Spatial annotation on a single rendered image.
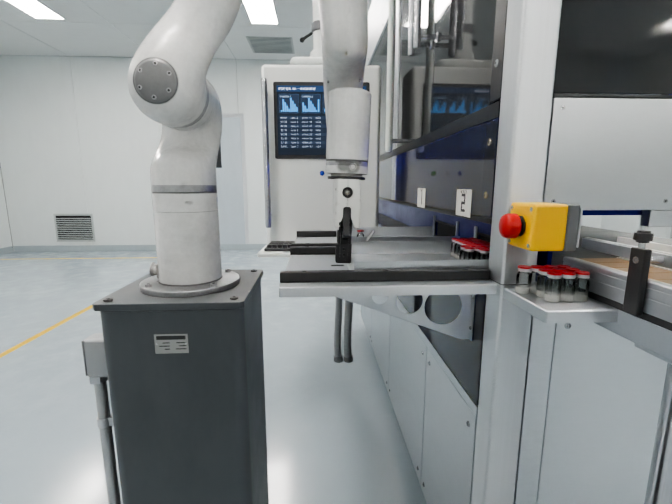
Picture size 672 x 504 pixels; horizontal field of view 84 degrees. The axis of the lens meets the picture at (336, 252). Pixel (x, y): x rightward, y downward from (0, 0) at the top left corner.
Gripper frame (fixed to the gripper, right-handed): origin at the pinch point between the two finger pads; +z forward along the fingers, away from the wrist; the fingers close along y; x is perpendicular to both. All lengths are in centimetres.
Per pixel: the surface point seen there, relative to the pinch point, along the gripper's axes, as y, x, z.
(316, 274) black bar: -8.1, 5.5, 2.7
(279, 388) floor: 107, 23, 93
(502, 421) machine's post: -12.4, -31.1, 30.0
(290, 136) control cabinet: 89, 17, -33
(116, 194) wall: 543, 323, 12
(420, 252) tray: 19.8, -21.9, 2.9
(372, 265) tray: -6.1, -5.2, 1.2
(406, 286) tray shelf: -10.9, -10.9, 3.9
